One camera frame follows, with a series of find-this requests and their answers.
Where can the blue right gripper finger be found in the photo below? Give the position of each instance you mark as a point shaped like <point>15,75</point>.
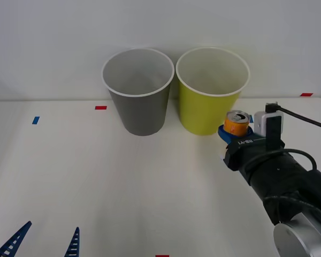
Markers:
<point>226,136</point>
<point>250,131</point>

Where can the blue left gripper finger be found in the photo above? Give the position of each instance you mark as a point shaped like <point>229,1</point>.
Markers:
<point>22,230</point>
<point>76,237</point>

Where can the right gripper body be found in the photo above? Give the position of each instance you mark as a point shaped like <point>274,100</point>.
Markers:
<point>242,151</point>

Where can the orange drink can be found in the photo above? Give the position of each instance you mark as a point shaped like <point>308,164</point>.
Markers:
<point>235,127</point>

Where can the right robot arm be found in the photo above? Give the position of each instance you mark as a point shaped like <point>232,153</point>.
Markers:
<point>283,184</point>

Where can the yellow-green plastic waste bin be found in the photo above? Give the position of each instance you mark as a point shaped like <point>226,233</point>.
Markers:
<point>203,112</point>

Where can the grey plastic waste bin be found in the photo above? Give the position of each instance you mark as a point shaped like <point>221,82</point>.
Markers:
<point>141,115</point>

